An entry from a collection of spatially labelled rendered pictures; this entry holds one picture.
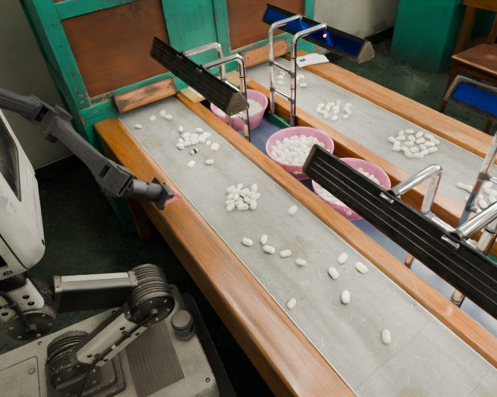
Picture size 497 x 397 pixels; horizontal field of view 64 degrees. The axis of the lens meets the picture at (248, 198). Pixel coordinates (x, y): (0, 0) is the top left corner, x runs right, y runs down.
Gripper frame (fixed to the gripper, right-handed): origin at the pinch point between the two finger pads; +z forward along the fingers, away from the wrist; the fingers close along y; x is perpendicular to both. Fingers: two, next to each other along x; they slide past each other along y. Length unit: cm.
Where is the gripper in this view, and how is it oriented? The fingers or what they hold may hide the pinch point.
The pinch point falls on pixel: (179, 197)
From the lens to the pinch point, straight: 133.9
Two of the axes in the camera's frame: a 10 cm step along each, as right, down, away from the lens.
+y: -5.6, -5.5, 6.2
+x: -5.0, 8.2, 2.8
